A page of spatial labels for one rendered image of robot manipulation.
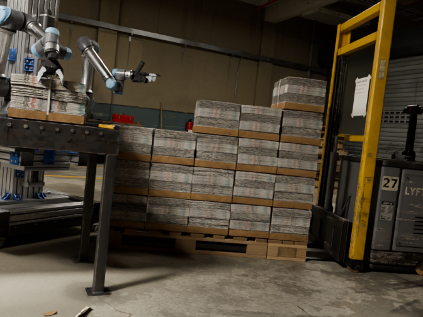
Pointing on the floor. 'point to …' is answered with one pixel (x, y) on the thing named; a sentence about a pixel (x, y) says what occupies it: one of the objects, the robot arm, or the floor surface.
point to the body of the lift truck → (388, 211)
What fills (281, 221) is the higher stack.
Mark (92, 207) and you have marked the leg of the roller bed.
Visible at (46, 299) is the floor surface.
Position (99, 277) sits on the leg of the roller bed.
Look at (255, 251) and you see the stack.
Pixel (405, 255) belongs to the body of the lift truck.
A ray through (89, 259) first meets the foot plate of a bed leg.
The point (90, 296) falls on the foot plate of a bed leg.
